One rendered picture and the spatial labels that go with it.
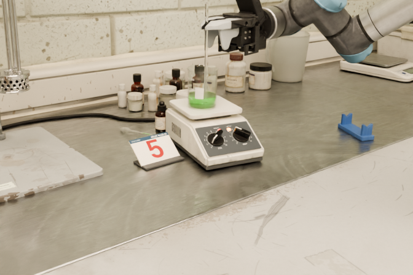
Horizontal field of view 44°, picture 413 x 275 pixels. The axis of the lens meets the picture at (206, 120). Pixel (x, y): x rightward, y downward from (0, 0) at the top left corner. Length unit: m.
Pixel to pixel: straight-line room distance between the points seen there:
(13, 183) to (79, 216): 0.16
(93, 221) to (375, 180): 0.51
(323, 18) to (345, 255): 0.61
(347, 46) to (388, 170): 0.34
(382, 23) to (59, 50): 0.78
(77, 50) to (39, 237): 0.71
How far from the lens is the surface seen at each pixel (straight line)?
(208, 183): 0.93
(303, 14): 1.21
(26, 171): 0.98
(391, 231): 0.84
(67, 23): 1.38
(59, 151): 1.06
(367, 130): 1.21
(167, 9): 1.53
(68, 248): 0.76
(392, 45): 2.10
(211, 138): 0.99
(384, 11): 1.23
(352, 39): 1.25
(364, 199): 0.92
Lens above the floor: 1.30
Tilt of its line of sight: 18 degrees down
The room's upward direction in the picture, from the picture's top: 2 degrees clockwise
